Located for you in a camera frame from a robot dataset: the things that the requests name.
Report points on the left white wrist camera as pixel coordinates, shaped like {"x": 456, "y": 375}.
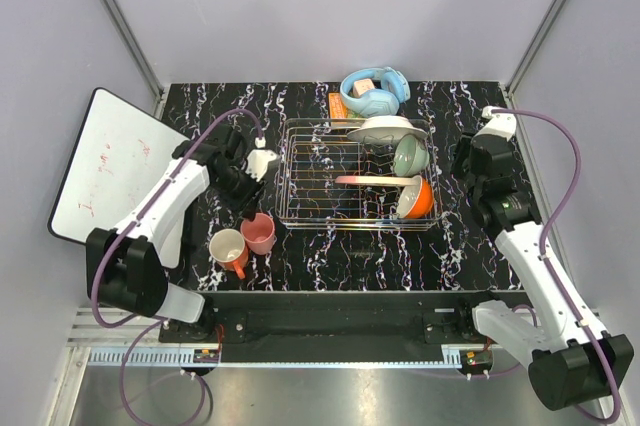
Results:
{"x": 260, "y": 160}

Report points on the pink cube box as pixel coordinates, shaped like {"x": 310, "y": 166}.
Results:
{"x": 362, "y": 86}

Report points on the orange book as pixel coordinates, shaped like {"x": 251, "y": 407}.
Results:
{"x": 337, "y": 110}

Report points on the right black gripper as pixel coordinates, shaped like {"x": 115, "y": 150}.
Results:
{"x": 461, "y": 148}

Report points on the orange mug white inside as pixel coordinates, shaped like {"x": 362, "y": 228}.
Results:
{"x": 229, "y": 250}

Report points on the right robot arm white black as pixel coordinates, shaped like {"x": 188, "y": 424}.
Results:
{"x": 569, "y": 355}

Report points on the pink and cream plate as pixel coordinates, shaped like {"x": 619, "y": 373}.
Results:
{"x": 378, "y": 181}

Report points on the white scalloped plate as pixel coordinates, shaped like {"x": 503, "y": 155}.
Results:
{"x": 382, "y": 130}

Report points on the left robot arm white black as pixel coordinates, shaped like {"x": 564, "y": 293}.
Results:
{"x": 123, "y": 265}

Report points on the aluminium cable duct rail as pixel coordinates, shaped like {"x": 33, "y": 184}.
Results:
{"x": 241, "y": 346}

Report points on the white whiteboard black frame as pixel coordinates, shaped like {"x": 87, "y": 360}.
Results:
{"x": 121, "y": 152}

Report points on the orange bowl white inside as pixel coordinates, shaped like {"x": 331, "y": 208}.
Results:
{"x": 416, "y": 200}

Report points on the pale green bowl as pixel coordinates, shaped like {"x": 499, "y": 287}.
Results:
{"x": 411, "y": 157}

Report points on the metal wire dish rack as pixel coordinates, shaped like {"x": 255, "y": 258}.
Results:
{"x": 348, "y": 174}

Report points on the blue headphones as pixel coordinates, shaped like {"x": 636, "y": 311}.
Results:
{"x": 386, "y": 100}

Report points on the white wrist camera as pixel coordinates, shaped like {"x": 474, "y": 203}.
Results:
{"x": 260, "y": 160}
{"x": 499, "y": 124}

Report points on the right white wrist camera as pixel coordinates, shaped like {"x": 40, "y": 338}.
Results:
{"x": 499, "y": 124}

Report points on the pink cup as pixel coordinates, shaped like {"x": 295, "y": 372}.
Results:
{"x": 259, "y": 233}

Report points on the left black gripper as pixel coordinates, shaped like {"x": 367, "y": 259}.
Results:
{"x": 249, "y": 199}

